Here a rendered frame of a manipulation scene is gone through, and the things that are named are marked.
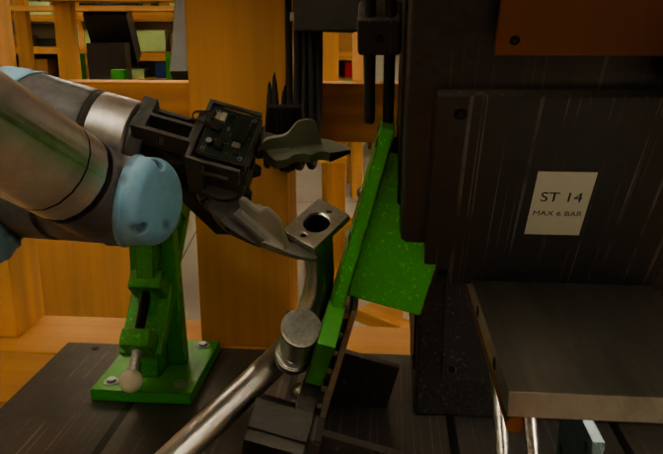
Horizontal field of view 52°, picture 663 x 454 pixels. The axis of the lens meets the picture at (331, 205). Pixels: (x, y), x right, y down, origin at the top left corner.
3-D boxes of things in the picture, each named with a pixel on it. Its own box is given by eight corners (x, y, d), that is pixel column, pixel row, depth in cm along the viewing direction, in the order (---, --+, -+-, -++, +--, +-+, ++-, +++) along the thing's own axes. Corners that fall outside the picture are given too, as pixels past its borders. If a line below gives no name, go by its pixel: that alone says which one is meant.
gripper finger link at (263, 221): (299, 256, 60) (230, 188, 62) (294, 282, 65) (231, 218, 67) (324, 235, 61) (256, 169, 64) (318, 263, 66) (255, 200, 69)
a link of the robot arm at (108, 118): (90, 179, 69) (122, 117, 73) (132, 190, 69) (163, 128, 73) (74, 135, 62) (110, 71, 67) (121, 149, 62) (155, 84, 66)
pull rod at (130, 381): (138, 398, 80) (135, 352, 79) (115, 397, 81) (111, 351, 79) (154, 374, 86) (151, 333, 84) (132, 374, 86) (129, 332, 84)
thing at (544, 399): (765, 445, 42) (773, 402, 42) (503, 433, 44) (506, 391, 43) (588, 251, 80) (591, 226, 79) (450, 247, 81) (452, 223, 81)
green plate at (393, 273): (404, 370, 63) (476, 152, 57) (318, 345, 63) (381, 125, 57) (402, 318, 74) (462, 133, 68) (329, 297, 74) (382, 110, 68)
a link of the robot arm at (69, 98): (-18, 156, 69) (23, 95, 73) (85, 186, 69) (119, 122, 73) (-45, 107, 62) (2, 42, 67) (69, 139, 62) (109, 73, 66)
